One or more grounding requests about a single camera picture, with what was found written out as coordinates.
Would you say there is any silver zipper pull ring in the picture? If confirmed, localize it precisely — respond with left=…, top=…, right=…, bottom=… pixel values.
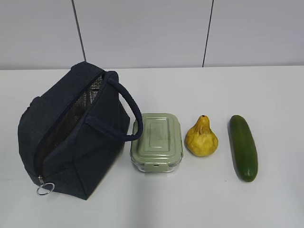
left=36, top=175, right=56, bottom=197

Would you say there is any green lidded glass container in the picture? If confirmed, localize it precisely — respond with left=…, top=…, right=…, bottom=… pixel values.
left=130, top=113, right=183, bottom=172

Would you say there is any navy blue lunch bag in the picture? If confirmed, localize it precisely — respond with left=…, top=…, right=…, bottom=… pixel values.
left=18, top=62, right=143, bottom=200

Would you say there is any green cucumber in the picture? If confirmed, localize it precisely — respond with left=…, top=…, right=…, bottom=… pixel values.
left=229, top=115, right=258, bottom=182

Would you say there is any yellow pear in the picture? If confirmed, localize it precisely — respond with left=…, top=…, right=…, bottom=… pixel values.
left=185, top=115, right=219, bottom=157

